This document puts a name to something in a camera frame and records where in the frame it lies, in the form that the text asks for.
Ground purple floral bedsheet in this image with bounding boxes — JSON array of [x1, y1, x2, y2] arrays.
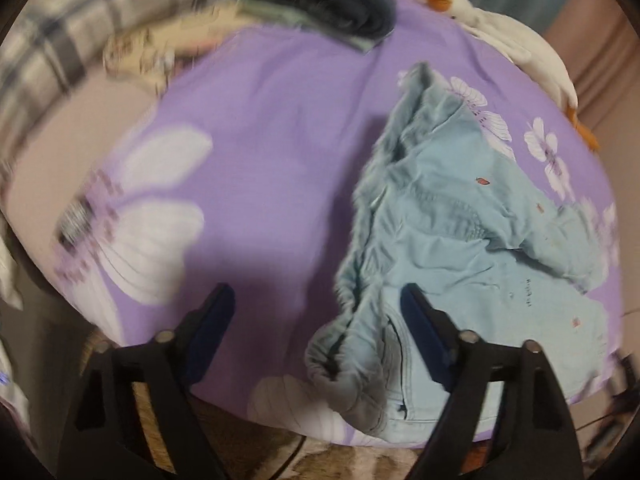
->
[[55, 0, 622, 446]]

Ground green folded garment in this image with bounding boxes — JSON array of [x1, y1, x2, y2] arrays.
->
[[239, 0, 395, 52]]

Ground pink curtain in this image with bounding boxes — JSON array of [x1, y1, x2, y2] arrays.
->
[[541, 0, 640, 126]]

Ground white goose plush toy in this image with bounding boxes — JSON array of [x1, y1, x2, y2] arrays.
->
[[425, 0, 600, 152]]

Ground cream cartoon print cloth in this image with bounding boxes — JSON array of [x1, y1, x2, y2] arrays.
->
[[102, 1, 259, 96]]

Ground plaid pillow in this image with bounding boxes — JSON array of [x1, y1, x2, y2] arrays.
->
[[1, 0, 213, 167]]

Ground light blue denim pants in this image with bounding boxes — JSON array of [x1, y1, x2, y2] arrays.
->
[[305, 64, 608, 444]]

